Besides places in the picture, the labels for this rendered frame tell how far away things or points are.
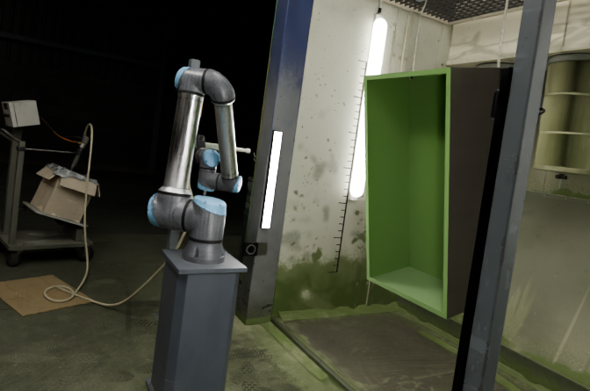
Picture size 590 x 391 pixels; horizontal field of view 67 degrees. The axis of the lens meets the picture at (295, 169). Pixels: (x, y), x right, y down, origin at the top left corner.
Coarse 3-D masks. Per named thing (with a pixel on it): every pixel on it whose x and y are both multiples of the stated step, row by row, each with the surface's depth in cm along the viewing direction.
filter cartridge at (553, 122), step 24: (552, 72) 281; (576, 72) 271; (552, 96) 280; (576, 96) 270; (552, 120) 277; (576, 120) 270; (552, 144) 276; (576, 144) 269; (552, 168) 275; (576, 168) 270
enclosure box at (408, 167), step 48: (384, 96) 258; (432, 96) 253; (480, 96) 210; (384, 144) 262; (432, 144) 257; (480, 144) 214; (384, 192) 267; (432, 192) 261; (480, 192) 219; (384, 240) 271; (432, 240) 265; (432, 288) 251
